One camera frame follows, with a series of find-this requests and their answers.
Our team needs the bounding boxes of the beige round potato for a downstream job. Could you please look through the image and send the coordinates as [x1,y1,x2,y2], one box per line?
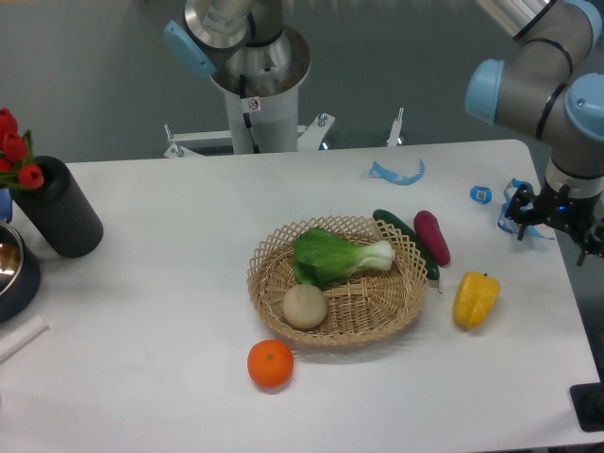
[282,284,327,329]

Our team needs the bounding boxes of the dark bowl with metal inside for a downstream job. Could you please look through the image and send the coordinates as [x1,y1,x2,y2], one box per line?
[1,221,41,323]

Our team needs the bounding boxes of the purple sweet potato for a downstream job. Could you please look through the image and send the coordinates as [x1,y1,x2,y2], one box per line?
[413,210,451,266]

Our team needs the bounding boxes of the white plastic bar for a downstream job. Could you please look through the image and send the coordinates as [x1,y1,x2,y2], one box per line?
[1,315,49,362]

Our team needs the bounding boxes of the blue tape strip at gripper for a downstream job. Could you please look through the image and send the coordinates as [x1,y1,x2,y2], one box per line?
[497,178,555,241]

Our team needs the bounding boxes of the red artificial tulips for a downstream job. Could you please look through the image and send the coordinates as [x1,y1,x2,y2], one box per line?
[1,108,44,191]

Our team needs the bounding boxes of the black cylindrical vase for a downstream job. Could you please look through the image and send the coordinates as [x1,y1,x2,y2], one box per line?
[10,156,104,258]

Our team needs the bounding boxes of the orange mandarin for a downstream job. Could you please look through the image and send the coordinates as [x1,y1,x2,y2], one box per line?
[246,340,294,389]

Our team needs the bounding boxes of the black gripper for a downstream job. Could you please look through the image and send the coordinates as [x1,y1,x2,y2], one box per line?
[504,182,603,266]

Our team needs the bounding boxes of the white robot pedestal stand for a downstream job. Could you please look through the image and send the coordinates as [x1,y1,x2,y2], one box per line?
[164,92,405,159]

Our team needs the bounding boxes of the yellow bell pepper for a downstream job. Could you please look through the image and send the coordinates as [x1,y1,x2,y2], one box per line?
[452,271,500,330]

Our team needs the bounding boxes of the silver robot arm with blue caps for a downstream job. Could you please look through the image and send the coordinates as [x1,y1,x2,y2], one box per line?
[464,1,603,259]

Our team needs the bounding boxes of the green bok choy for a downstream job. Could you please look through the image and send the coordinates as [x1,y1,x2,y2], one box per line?
[293,227,395,290]

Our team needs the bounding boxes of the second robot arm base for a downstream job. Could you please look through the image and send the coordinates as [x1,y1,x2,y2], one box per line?
[163,1,310,97]

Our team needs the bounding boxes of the woven wicker basket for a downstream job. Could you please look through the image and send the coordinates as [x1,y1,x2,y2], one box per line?
[247,216,429,348]

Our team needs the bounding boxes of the blue round sticker tag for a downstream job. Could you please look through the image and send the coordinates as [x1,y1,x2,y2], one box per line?
[469,185,493,205]

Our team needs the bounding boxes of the blue object at left edge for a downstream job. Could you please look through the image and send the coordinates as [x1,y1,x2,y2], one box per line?
[0,189,13,224]

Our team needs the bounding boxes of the black device at table corner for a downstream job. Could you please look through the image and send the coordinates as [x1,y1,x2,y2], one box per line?
[570,382,603,432]

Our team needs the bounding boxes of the dark green cucumber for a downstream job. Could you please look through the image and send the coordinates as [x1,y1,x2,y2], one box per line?
[372,209,441,291]

